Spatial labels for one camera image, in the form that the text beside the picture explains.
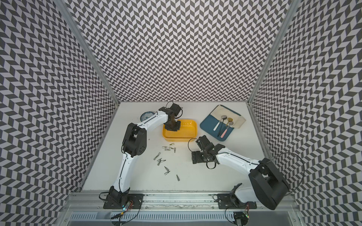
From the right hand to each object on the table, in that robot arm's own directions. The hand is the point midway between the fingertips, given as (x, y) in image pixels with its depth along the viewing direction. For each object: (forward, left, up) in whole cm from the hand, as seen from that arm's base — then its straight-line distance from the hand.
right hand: (199, 160), depth 85 cm
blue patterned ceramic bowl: (+34, +38, +3) cm, 51 cm away
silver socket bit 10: (0, +22, -1) cm, 22 cm away
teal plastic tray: (+28, -9, 0) cm, 29 cm away
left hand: (+22, +15, 0) cm, 27 cm away
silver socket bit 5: (+8, +22, -1) cm, 23 cm away
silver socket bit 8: (+2, +27, -1) cm, 27 cm away
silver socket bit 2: (+11, +18, 0) cm, 21 cm away
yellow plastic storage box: (+23, +7, -4) cm, 25 cm away
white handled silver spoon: (+27, -15, 0) cm, 31 cm away
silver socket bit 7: (+5, +26, -1) cm, 26 cm away
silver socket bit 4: (+10, +19, -3) cm, 21 cm away
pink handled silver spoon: (+28, -25, -1) cm, 38 cm away
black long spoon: (+33, -20, +1) cm, 39 cm away
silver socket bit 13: (-7, +19, -1) cm, 21 cm away
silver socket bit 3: (+10, +23, -2) cm, 25 cm away
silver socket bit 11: (-1, +25, -1) cm, 25 cm away
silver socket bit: (-10, +13, -2) cm, 16 cm away
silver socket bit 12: (-4, +20, -4) cm, 20 cm away
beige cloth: (+32, -29, -2) cm, 44 cm away
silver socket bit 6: (+8, +16, -2) cm, 18 cm away
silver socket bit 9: (+1, +24, -1) cm, 24 cm away
